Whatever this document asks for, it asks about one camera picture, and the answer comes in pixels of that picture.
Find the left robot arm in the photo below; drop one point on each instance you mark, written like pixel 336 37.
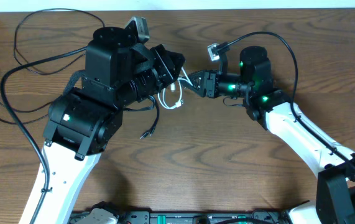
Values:
pixel 119 70

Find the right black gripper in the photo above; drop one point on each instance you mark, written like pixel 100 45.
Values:
pixel 209 85

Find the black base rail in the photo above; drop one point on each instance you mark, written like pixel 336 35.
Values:
pixel 109 213

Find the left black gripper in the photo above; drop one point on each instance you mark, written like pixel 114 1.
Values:
pixel 161 68

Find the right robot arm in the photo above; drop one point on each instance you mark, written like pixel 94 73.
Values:
pixel 332 163

